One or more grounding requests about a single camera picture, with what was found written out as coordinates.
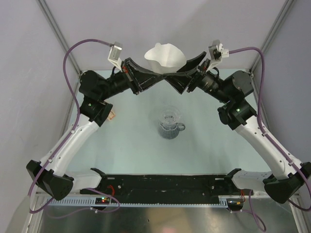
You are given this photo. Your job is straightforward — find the white paper coffee filter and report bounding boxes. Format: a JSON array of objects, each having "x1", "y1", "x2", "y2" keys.
[{"x1": 144, "y1": 43, "x2": 187, "y2": 74}]

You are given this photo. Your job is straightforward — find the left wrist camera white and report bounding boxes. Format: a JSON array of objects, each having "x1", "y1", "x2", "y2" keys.
[{"x1": 108, "y1": 42, "x2": 122, "y2": 71}]

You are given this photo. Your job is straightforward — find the glass coffee server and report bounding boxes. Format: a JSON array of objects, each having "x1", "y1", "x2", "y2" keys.
[{"x1": 158, "y1": 123, "x2": 186, "y2": 140}]

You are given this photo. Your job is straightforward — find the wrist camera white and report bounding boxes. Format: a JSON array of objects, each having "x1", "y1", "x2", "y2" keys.
[
  {"x1": 108, "y1": 42, "x2": 122, "y2": 71},
  {"x1": 207, "y1": 39, "x2": 229, "y2": 71}
]

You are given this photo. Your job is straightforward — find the left aluminium frame post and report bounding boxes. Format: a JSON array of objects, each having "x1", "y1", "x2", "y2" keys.
[{"x1": 36, "y1": 0, "x2": 82, "y2": 75}]

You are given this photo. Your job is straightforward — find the aluminium frame post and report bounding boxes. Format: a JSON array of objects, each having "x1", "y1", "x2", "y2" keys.
[
  {"x1": 36, "y1": 0, "x2": 82, "y2": 75},
  {"x1": 248, "y1": 0, "x2": 296, "y2": 73}
]

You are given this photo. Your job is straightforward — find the clear glass dripper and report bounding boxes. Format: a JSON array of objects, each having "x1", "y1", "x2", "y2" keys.
[{"x1": 158, "y1": 106, "x2": 181, "y2": 130}]

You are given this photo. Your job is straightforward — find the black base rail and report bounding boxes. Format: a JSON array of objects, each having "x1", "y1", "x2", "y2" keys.
[{"x1": 80, "y1": 172, "x2": 255, "y2": 204}]

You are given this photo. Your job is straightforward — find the right aluminium frame post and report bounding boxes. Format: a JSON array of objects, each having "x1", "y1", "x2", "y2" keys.
[{"x1": 248, "y1": 0, "x2": 296, "y2": 73}]

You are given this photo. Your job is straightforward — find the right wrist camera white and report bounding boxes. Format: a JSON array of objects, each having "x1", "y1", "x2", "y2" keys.
[{"x1": 207, "y1": 39, "x2": 229, "y2": 71}]

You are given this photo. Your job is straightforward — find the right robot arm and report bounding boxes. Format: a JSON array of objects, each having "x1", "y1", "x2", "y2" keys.
[{"x1": 144, "y1": 48, "x2": 311, "y2": 203}]

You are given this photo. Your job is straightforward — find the white slotted cable duct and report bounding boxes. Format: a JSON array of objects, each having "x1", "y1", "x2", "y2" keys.
[{"x1": 49, "y1": 197, "x2": 228, "y2": 208}]

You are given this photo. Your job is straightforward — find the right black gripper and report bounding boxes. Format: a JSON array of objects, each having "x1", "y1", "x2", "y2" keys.
[{"x1": 162, "y1": 51, "x2": 231, "y2": 104}]

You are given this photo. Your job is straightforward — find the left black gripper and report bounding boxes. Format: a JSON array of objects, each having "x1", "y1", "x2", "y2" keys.
[{"x1": 99, "y1": 58, "x2": 164, "y2": 101}]

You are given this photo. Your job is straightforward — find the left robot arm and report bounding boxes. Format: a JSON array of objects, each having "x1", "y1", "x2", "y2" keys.
[{"x1": 26, "y1": 58, "x2": 198, "y2": 200}]

